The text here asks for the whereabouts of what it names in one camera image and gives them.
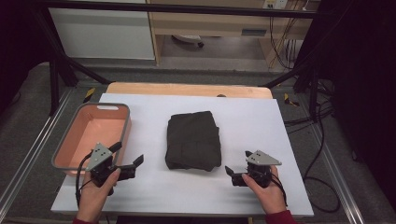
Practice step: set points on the black metal frame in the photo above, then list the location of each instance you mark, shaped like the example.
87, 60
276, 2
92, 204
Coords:
174, 7

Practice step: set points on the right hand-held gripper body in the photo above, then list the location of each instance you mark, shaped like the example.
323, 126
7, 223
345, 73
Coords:
261, 159

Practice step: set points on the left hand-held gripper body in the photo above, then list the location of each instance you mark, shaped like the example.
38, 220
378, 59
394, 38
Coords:
99, 157

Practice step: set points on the white board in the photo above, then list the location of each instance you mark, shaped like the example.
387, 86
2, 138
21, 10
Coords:
249, 124

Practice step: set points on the yellow and black clamp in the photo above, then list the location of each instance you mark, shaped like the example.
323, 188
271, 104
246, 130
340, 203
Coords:
289, 100
89, 94

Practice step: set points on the person's right hand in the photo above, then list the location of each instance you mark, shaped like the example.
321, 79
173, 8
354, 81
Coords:
269, 196

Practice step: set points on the white power strip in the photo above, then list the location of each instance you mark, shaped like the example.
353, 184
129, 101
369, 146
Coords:
275, 3

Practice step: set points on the person's left hand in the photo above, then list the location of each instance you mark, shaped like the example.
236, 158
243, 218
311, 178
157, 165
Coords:
93, 196

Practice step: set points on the wooden table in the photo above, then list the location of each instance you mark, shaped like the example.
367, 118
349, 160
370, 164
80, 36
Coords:
186, 89

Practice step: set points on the pink basket with grey rim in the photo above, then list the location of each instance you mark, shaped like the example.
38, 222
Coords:
93, 133

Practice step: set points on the white chair base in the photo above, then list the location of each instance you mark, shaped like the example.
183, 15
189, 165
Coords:
190, 39

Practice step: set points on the dark cloth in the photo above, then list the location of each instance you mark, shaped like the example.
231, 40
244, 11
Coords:
193, 140

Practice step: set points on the light wooden desk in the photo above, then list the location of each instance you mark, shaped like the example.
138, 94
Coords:
214, 23

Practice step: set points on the aluminium rail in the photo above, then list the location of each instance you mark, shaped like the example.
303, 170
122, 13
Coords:
31, 155
339, 180

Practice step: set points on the white cabinet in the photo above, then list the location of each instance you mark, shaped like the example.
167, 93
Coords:
102, 34

